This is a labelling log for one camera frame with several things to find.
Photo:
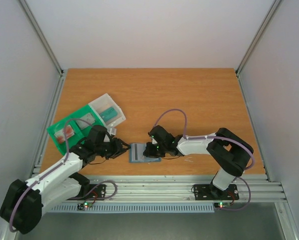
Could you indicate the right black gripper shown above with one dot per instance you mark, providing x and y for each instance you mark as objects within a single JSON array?
[{"x": 152, "y": 150}]

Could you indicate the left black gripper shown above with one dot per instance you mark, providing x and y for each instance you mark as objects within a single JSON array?
[{"x": 118, "y": 149}]

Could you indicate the teal card holder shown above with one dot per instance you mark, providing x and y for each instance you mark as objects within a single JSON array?
[{"x": 149, "y": 159}]

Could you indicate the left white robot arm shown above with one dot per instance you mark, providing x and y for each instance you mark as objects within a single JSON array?
[{"x": 26, "y": 201}]

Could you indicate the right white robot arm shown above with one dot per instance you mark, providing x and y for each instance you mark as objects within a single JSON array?
[{"x": 232, "y": 154}]

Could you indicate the teal card in bin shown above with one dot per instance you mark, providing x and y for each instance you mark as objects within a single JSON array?
[{"x": 108, "y": 114}]

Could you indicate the grey card in tray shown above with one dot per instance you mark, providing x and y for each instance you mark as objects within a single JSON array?
[{"x": 86, "y": 120}]

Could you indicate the red white card in tray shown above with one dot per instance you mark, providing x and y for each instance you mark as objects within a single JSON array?
[{"x": 62, "y": 133}]

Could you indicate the white translucent plastic bin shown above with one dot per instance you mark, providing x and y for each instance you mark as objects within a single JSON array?
[{"x": 103, "y": 102}]

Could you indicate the green plastic tray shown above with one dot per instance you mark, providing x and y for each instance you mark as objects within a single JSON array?
[{"x": 75, "y": 126}]

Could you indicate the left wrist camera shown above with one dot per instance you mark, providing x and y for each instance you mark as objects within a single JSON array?
[{"x": 112, "y": 131}]

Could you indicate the aluminium front rail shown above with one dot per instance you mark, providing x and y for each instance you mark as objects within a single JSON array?
[{"x": 177, "y": 188}]

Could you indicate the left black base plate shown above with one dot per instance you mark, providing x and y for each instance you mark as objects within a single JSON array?
[{"x": 90, "y": 192}]

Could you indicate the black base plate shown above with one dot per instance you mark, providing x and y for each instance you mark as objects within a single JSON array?
[
  {"x": 90, "y": 192},
  {"x": 205, "y": 192}
]

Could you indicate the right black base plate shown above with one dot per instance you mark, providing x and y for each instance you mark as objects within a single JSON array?
[{"x": 205, "y": 192}]

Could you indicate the grey slotted cable duct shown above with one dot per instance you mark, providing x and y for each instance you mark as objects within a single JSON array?
[{"x": 130, "y": 208}]

